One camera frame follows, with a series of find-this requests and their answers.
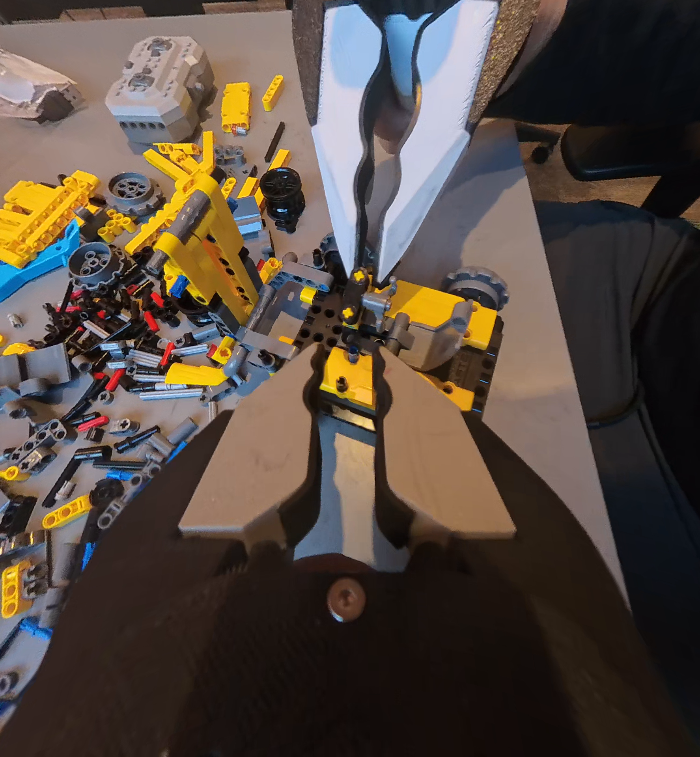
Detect grey desk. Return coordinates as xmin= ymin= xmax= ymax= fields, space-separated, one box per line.
xmin=0 ymin=12 xmax=629 ymax=740

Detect person's leg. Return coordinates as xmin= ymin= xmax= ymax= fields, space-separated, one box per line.
xmin=536 ymin=201 xmax=700 ymax=757

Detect short black holed beam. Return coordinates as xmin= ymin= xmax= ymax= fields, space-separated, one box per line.
xmin=343 ymin=266 xmax=367 ymax=329

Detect black spoked wheel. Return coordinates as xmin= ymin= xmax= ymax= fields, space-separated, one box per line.
xmin=259 ymin=167 xmax=306 ymax=231

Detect yellow motor block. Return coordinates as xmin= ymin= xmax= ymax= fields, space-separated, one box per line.
xmin=220 ymin=82 xmax=253 ymax=136

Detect pile of mixed small pieces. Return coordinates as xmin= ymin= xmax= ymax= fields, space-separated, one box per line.
xmin=0 ymin=278 xmax=303 ymax=728

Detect black office chair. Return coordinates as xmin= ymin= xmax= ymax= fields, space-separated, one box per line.
xmin=515 ymin=123 xmax=564 ymax=165

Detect light blue panel piece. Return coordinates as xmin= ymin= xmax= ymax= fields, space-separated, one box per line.
xmin=0 ymin=219 xmax=81 ymax=308

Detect grey digger bucket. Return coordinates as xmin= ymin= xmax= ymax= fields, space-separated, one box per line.
xmin=231 ymin=195 xmax=269 ymax=246

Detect dark grey claw connector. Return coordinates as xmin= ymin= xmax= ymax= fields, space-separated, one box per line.
xmin=362 ymin=277 xmax=401 ymax=332

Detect yellow toy vehicle assembly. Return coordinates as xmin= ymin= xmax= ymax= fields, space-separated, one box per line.
xmin=149 ymin=166 xmax=507 ymax=427

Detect grey battery box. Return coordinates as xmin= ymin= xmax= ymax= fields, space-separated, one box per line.
xmin=104 ymin=35 xmax=217 ymax=145

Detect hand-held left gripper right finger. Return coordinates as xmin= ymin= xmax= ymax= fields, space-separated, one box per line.
xmin=373 ymin=346 xmax=517 ymax=549

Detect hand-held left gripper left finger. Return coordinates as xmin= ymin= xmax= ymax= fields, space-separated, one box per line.
xmin=178 ymin=343 xmax=326 ymax=549

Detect person's right hand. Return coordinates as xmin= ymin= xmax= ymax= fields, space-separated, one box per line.
xmin=379 ymin=89 xmax=417 ymax=156

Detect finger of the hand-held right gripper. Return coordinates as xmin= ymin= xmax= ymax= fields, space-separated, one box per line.
xmin=376 ymin=0 xmax=500 ymax=283
xmin=310 ymin=0 xmax=387 ymax=279

